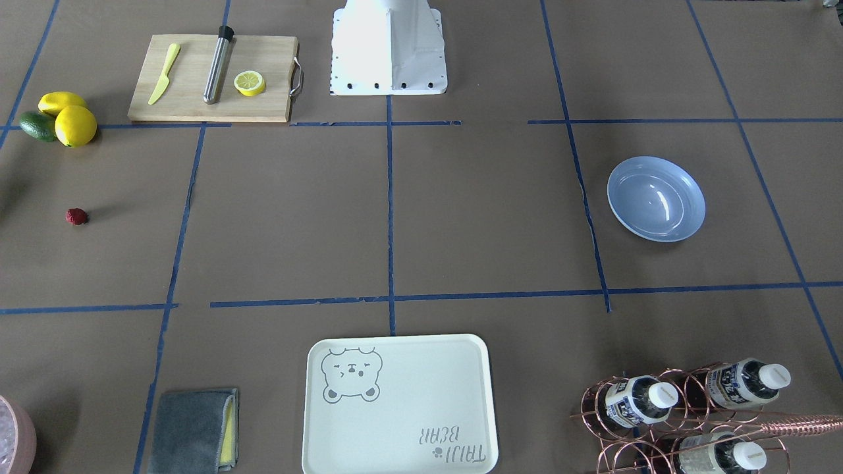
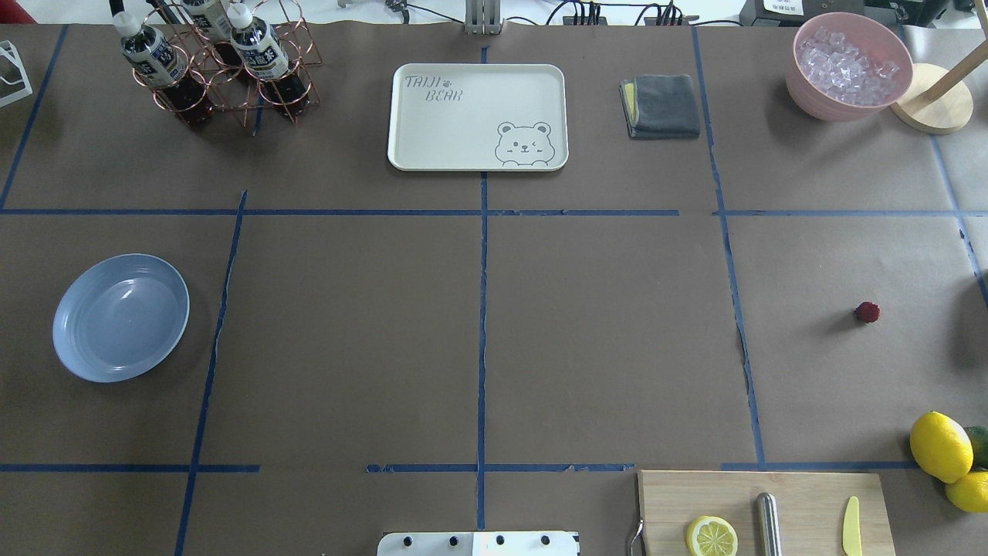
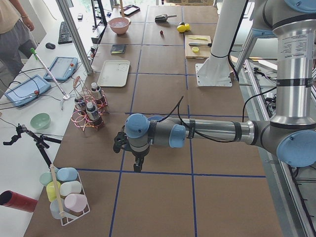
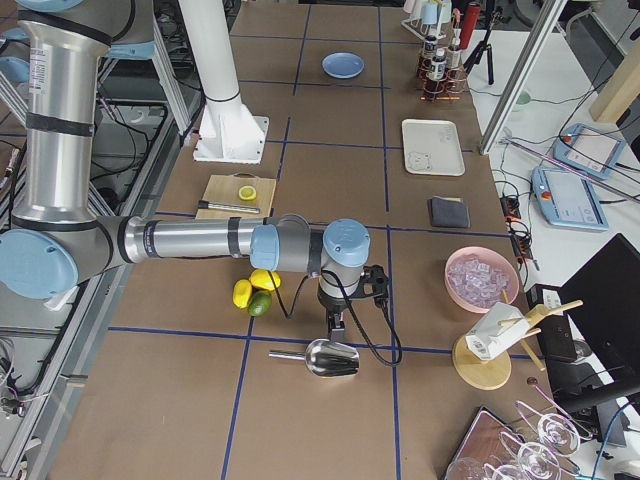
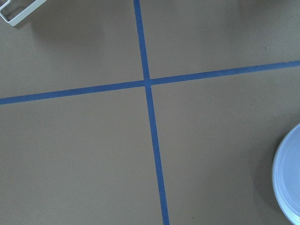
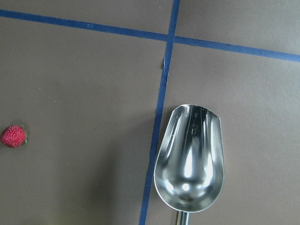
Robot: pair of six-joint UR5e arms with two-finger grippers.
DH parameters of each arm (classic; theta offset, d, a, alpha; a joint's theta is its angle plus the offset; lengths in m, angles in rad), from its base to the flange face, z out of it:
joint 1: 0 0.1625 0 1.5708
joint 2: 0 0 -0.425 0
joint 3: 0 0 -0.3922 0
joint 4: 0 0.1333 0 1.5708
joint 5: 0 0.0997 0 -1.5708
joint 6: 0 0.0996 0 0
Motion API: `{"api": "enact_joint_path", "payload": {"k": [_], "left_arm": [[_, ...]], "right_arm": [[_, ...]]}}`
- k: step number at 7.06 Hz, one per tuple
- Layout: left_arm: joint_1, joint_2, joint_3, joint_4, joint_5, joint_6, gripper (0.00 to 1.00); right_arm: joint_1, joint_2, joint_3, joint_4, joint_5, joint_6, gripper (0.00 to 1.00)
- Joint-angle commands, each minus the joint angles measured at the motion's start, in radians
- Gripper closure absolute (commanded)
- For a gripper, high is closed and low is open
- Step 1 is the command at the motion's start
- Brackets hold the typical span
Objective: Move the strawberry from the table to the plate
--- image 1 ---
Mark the blue plate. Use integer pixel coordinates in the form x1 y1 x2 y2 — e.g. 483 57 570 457
606 155 707 243

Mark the red strawberry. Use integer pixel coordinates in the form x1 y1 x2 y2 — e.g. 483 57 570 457
65 208 88 226

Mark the cream bear tray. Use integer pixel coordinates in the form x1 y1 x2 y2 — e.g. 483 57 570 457
302 334 499 473

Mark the lemon half slice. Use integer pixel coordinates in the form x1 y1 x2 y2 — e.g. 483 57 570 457
234 71 266 97

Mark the steel muddler black cap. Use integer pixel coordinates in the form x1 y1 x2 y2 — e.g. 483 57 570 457
203 24 234 105

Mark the tea bottle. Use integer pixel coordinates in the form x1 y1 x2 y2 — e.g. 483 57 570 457
651 431 767 473
597 375 680 431
681 357 792 412

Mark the grey yellow cloth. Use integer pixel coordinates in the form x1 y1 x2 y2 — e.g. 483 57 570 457
147 387 240 473

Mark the yellow plastic knife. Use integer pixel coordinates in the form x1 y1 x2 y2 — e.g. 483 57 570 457
148 43 180 105

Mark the yellow lemon front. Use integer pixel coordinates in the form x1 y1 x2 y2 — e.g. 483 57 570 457
55 105 97 147

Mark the yellow lemon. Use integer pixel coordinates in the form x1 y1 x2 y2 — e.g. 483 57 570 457
55 105 97 147
38 91 88 117

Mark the tea bottle front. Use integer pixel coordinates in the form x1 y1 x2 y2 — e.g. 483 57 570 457
651 431 767 473

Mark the yellow lemon rear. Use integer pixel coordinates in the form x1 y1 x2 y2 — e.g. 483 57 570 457
38 91 88 117

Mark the green avocado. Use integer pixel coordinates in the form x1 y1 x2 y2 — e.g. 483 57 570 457
19 111 57 143

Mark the pink bowl of ice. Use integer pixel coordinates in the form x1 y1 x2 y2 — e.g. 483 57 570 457
1 396 37 473

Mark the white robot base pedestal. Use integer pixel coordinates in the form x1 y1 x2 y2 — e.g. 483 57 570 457
329 1 449 96

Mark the copper wire bottle rack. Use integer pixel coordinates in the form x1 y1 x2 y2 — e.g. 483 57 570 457
569 366 841 473

